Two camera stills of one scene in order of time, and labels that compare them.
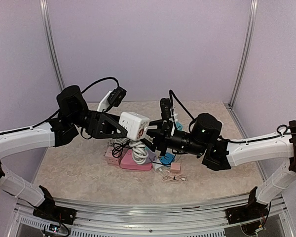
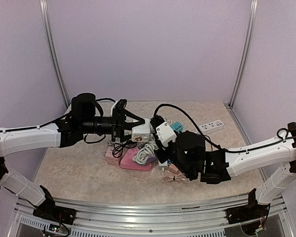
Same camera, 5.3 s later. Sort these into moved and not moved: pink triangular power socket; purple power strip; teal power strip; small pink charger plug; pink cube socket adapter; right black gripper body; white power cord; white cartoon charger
Moved: white cartoon charger; right black gripper body; white power cord
Not moved: teal power strip; pink cube socket adapter; small pink charger plug; purple power strip; pink triangular power socket
